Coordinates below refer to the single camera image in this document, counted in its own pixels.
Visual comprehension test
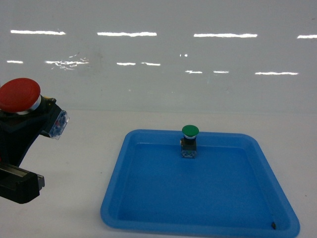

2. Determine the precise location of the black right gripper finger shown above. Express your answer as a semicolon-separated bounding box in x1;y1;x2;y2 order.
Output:
0;162;45;204

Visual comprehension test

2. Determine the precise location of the red mushroom push button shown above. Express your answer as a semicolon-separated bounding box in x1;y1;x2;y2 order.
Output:
0;78;69;140

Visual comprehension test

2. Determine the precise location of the green mushroom push button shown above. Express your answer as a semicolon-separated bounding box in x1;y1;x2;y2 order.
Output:
180;124;199;159

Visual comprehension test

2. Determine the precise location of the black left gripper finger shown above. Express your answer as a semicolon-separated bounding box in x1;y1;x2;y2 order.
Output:
0;110;56;167

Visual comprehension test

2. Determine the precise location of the blue plastic tray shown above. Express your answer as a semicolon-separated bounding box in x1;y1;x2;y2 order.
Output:
101;129;300;238

